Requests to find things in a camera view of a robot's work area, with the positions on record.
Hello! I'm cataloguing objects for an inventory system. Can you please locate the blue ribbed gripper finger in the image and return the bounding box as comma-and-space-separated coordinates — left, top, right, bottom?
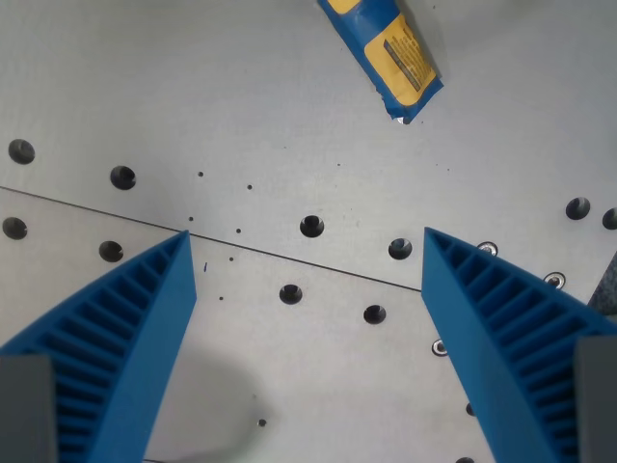
420, 226, 617, 463
0, 229, 199, 463

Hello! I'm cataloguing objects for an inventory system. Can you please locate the blue and yellow snack bag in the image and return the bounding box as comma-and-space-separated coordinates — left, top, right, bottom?
316, 0, 444, 125

